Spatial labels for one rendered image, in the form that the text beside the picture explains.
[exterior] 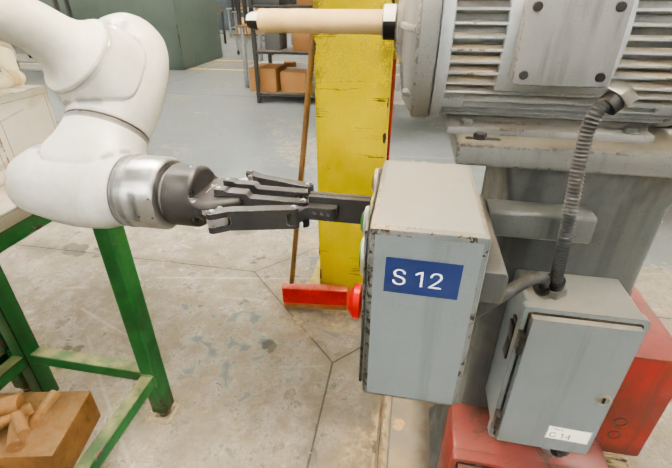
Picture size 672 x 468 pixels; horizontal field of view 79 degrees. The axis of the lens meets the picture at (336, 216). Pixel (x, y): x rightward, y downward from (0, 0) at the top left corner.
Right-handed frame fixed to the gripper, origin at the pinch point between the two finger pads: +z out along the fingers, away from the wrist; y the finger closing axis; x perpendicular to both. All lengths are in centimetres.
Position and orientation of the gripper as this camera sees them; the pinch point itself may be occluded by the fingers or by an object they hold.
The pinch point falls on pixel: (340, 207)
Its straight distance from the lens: 46.5
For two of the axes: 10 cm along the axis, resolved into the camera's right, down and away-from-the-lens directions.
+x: 0.0, -8.8, -4.8
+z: 9.8, 0.9, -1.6
